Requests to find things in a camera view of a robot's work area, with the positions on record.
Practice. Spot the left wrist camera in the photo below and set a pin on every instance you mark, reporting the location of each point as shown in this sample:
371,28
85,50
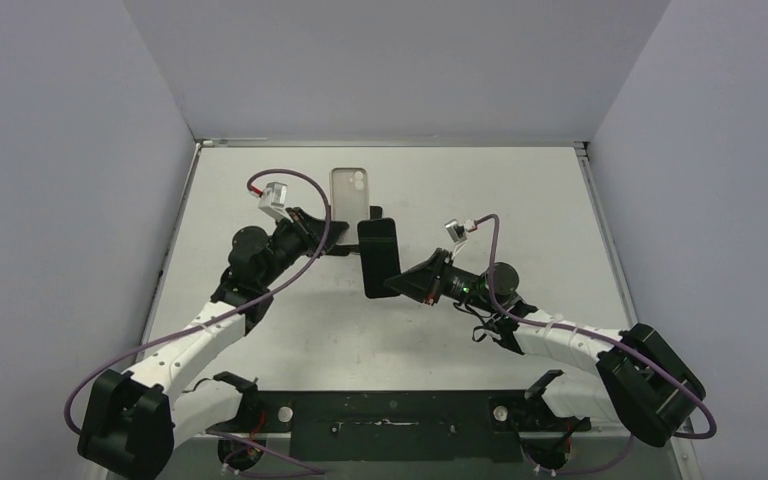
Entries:
272,201

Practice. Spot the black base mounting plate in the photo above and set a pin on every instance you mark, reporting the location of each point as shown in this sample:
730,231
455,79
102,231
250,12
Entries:
409,425

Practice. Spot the cream-edged spare phone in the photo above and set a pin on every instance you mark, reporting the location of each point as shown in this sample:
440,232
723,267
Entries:
379,256

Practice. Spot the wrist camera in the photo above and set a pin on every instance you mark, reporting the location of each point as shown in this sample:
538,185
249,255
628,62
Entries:
458,233
272,201

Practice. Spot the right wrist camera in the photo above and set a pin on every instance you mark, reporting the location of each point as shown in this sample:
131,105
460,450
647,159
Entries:
458,233

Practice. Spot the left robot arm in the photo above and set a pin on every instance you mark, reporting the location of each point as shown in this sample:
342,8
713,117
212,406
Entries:
135,419

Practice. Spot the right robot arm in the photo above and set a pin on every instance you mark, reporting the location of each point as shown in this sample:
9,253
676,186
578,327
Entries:
637,379

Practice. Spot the black phone white edge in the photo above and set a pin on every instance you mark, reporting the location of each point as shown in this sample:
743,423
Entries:
375,212

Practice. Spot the cream phone case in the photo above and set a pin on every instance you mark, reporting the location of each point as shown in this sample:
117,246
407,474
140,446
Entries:
350,200

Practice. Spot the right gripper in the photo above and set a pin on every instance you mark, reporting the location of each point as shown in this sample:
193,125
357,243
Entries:
435,276

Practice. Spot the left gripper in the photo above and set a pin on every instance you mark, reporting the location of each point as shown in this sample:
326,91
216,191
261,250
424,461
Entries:
306,227

